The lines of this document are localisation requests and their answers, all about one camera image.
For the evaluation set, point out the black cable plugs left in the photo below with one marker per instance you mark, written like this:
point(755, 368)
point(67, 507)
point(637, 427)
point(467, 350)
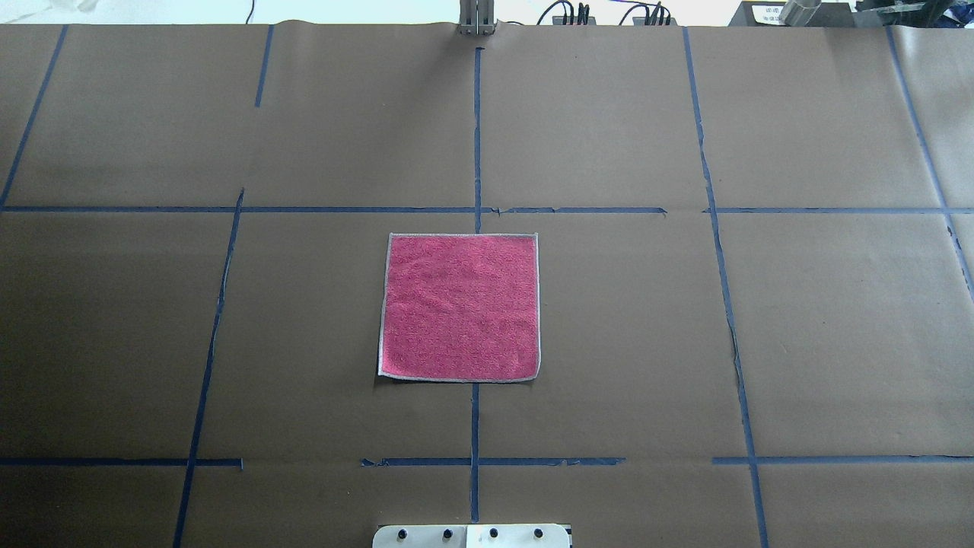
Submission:
point(567, 14)

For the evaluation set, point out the aluminium camera post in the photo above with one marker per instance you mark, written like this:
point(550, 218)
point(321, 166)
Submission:
point(477, 17)

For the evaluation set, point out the pink towel with grey edge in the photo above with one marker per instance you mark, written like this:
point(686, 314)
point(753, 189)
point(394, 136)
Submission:
point(461, 308)

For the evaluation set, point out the black cable plugs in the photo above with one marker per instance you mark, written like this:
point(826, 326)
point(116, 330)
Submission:
point(647, 14)
point(567, 14)

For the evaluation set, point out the grey equipment box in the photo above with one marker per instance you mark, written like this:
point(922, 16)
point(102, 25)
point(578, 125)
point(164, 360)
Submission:
point(859, 14)

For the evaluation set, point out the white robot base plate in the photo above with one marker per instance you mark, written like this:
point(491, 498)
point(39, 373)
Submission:
point(474, 535)

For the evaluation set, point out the black cable plugs right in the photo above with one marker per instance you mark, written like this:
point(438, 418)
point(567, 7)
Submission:
point(647, 14)

